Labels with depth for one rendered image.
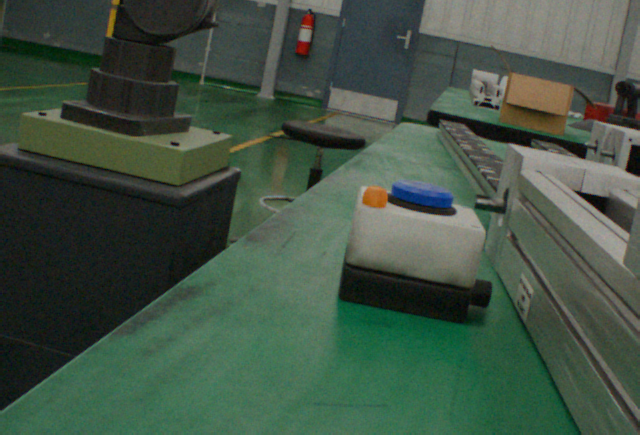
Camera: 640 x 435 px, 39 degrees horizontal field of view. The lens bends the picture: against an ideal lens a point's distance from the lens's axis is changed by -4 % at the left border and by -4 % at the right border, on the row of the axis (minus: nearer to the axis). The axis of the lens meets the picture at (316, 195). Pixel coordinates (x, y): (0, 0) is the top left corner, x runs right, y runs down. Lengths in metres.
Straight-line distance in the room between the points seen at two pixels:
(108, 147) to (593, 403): 0.54
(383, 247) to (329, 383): 0.15
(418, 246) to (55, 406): 0.27
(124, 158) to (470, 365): 0.44
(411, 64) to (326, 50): 1.07
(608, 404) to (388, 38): 11.30
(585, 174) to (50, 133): 0.47
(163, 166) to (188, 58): 11.39
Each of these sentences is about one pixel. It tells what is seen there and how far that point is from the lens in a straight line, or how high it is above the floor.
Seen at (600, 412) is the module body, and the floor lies 0.80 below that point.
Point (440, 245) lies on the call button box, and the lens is 0.57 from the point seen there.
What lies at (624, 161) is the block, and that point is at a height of 0.82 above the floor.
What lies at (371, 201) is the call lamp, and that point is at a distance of 0.57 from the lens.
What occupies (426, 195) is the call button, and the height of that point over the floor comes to 0.85.
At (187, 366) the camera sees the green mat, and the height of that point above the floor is 0.78.
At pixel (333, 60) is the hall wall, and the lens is 11.75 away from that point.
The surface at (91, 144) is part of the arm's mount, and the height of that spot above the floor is 0.80.
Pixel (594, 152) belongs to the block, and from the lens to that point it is 1.87.
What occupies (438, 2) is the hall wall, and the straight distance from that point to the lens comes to 11.68.
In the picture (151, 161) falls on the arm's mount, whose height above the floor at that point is 0.80.
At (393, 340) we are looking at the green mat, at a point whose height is 0.78.
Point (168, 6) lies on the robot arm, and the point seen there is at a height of 0.93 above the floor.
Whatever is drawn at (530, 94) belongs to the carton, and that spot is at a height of 0.88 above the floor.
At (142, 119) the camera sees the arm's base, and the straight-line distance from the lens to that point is 0.86.
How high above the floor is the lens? 0.94
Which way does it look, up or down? 10 degrees down
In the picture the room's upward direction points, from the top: 11 degrees clockwise
